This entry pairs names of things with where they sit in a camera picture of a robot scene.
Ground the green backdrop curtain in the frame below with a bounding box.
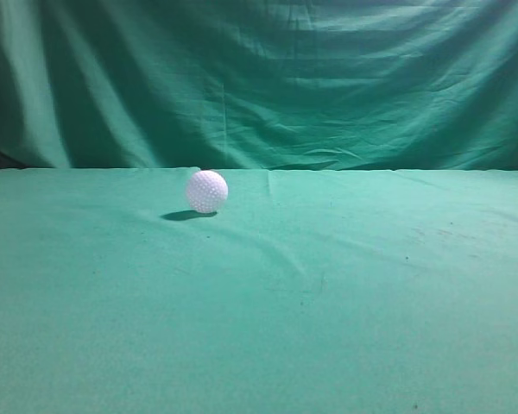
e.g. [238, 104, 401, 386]
[0, 1, 518, 170]

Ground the green table cloth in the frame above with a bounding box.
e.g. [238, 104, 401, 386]
[0, 169, 518, 413]

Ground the white dimpled golf ball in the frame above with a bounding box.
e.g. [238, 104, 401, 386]
[186, 170, 229, 214]

